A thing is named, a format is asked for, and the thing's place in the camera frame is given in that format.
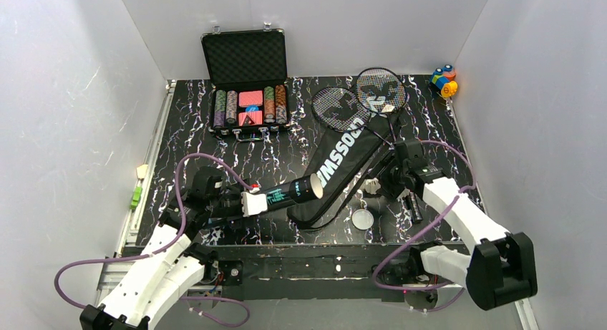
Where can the badminton racket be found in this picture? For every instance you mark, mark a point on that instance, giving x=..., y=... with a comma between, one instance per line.
x=382, y=92
x=339, y=109

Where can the left badminton racket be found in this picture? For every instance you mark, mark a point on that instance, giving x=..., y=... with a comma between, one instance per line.
x=339, y=109

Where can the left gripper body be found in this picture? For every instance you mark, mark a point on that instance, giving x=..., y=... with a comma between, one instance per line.
x=232, y=203

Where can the clear tube lid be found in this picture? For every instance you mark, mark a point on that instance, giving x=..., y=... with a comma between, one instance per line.
x=362, y=219

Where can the colourful toy blocks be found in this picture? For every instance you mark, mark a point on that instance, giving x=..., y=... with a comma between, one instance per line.
x=443, y=78

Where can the black racket bag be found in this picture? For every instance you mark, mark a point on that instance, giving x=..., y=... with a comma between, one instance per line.
x=338, y=157

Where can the beige block on rail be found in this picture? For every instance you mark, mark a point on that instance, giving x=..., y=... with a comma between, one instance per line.
x=141, y=171

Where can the green clip on rail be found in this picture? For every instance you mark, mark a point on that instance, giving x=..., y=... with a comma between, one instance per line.
x=136, y=197

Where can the black shuttlecock tube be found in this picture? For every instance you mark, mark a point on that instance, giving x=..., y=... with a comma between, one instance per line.
x=275, y=197

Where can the black poker chip case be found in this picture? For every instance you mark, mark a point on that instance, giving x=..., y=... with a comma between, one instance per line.
x=249, y=76

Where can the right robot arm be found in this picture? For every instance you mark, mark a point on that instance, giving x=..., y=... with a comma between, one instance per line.
x=500, y=268

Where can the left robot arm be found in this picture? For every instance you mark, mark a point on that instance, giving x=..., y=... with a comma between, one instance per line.
x=172, y=261

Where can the right badminton racket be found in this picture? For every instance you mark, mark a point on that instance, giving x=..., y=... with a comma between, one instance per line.
x=382, y=92

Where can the white shuttlecock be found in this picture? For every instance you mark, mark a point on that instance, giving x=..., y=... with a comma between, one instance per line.
x=371, y=186

